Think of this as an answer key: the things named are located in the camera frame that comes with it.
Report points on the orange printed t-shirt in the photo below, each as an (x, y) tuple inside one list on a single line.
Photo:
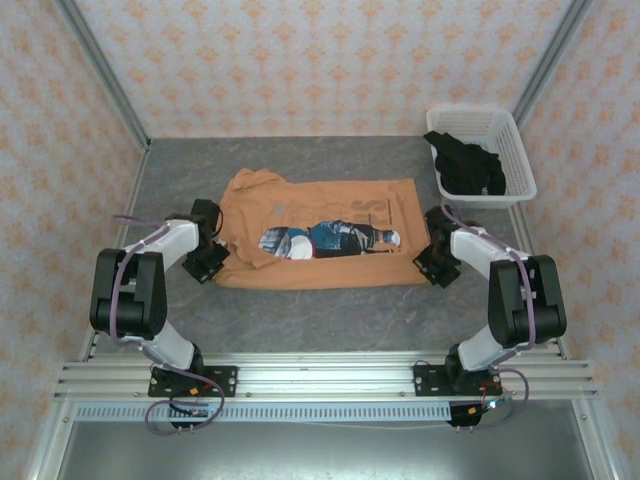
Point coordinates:
[(325, 200)]

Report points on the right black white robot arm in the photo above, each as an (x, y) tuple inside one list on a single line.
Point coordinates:
[(520, 305)]

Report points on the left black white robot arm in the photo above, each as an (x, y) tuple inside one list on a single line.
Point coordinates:
[(130, 300)]

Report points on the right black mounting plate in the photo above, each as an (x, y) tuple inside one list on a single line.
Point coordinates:
[(425, 380)]

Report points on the black mounting plate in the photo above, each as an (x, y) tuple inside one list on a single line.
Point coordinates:
[(425, 380), (225, 377)]

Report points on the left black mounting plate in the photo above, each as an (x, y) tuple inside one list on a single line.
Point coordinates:
[(225, 377)]

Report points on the black t-shirt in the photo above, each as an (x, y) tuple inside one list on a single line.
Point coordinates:
[(465, 165)]

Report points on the small circuit board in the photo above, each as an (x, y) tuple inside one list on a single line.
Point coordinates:
[(492, 404), (192, 411)]

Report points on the white plastic basket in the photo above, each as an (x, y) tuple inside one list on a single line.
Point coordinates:
[(522, 150)]

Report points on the grey metal sheet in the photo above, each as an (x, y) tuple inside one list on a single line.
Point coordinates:
[(320, 452)]

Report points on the aluminium table side rail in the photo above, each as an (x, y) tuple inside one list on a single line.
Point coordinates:
[(522, 225), (131, 200)]

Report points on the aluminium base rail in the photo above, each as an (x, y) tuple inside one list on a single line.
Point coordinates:
[(325, 375)]

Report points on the aluminium frame post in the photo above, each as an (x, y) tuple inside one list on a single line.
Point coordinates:
[(550, 60), (105, 75)]

